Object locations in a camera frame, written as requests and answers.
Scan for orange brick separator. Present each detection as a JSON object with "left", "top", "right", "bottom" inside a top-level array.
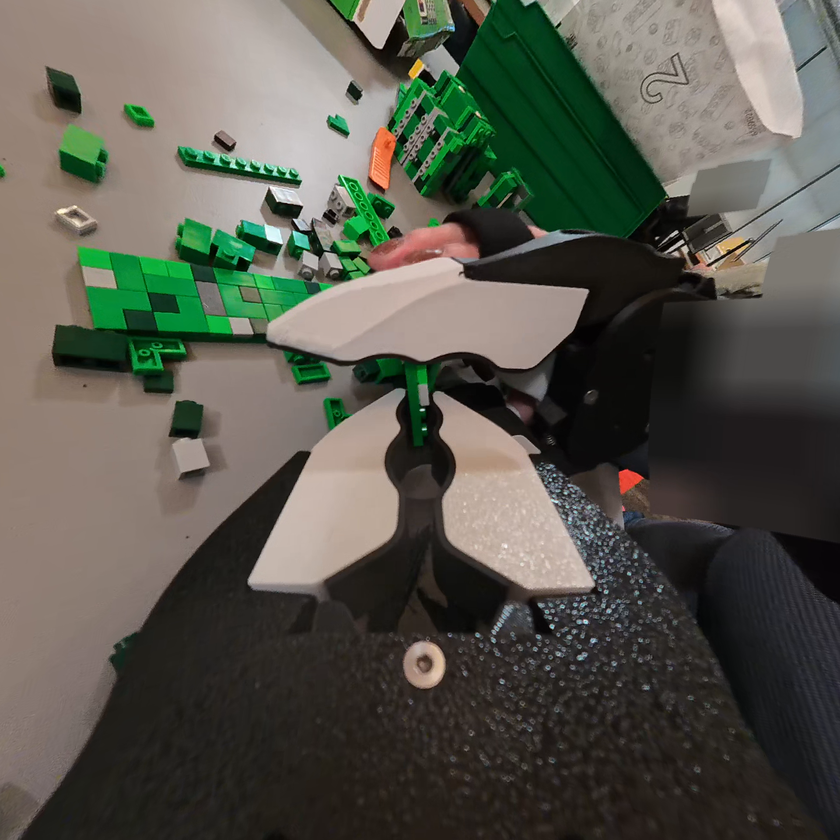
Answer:
[{"left": 368, "top": 126, "right": 397, "bottom": 190}]

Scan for printed white paper bag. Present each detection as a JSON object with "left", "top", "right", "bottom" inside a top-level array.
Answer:
[{"left": 561, "top": 0, "right": 805, "bottom": 186}]

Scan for small dark green brick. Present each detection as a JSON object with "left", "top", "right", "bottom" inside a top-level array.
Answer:
[{"left": 168, "top": 399, "right": 205, "bottom": 439}]

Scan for long green brick plate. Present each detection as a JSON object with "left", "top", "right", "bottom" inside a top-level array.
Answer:
[{"left": 177, "top": 146, "right": 303, "bottom": 186}]

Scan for scattered small green bricks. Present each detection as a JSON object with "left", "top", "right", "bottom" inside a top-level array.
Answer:
[{"left": 0, "top": 66, "right": 460, "bottom": 434}]

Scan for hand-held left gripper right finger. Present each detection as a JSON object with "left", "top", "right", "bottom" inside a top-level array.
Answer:
[{"left": 430, "top": 390, "right": 598, "bottom": 634}]

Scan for grey desk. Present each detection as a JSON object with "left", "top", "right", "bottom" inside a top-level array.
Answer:
[{"left": 0, "top": 0, "right": 631, "bottom": 837}]

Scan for person's right hand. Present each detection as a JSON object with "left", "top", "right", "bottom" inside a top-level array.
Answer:
[{"left": 367, "top": 223, "right": 484, "bottom": 270}]

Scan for green storage bin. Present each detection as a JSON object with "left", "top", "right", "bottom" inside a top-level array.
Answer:
[{"left": 456, "top": 0, "right": 668, "bottom": 238}]

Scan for person's blue trousers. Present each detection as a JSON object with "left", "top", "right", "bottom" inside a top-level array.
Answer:
[{"left": 623, "top": 517, "right": 840, "bottom": 840}]

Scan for built green brick structure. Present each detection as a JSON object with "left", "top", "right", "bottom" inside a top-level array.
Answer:
[{"left": 386, "top": 69, "right": 497, "bottom": 203}]

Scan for small built green structure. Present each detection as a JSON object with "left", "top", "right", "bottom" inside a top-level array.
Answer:
[{"left": 476, "top": 168, "right": 536, "bottom": 214}]

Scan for green brick set box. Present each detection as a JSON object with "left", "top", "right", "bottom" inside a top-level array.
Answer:
[{"left": 327, "top": 0, "right": 458, "bottom": 59}]

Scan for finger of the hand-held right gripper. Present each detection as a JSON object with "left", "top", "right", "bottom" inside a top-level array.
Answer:
[
  {"left": 266, "top": 258, "right": 589, "bottom": 373},
  {"left": 453, "top": 360, "right": 560, "bottom": 455}
]

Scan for small grey brick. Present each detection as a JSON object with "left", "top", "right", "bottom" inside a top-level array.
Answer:
[{"left": 171, "top": 437, "right": 211, "bottom": 480}]

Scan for green mosaic tile panel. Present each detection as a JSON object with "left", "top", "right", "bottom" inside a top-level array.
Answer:
[{"left": 77, "top": 246, "right": 332, "bottom": 343}]

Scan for dark green long brick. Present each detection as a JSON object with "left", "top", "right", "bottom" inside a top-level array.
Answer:
[{"left": 52, "top": 324, "right": 131, "bottom": 374}]

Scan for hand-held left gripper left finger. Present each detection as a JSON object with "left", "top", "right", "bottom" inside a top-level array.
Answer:
[{"left": 247, "top": 388, "right": 411, "bottom": 634}]

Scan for large green brick plate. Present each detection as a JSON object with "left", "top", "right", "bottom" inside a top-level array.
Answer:
[{"left": 403, "top": 357, "right": 439, "bottom": 448}]

